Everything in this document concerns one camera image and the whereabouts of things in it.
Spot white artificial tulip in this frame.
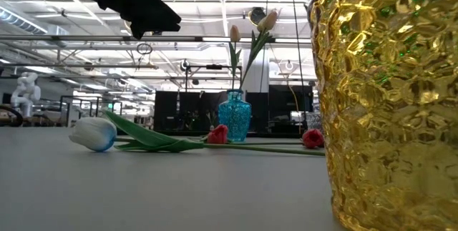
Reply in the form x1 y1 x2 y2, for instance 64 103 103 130
67 109 326 157

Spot red artificial tulip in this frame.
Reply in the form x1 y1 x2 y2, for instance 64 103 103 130
206 124 229 145
301 128 325 149

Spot gold textured glass vase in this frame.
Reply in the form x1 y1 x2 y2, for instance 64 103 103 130
308 0 458 231

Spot blue glass vase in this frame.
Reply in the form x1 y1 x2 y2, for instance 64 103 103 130
218 89 253 143

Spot clear glass vase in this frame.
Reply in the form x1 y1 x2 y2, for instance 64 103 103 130
306 112 323 132

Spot long horizontal metal bar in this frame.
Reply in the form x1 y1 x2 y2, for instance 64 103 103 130
0 34 312 44

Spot black metal gantry frame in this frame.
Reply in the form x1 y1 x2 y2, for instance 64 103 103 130
184 64 243 93

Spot black partition wall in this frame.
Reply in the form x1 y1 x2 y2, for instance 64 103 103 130
153 84 314 134

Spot black cable reel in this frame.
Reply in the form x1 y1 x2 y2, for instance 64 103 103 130
249 6 268 27

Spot yellow hanging cord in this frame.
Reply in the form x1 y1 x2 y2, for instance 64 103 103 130
268 43 301 117

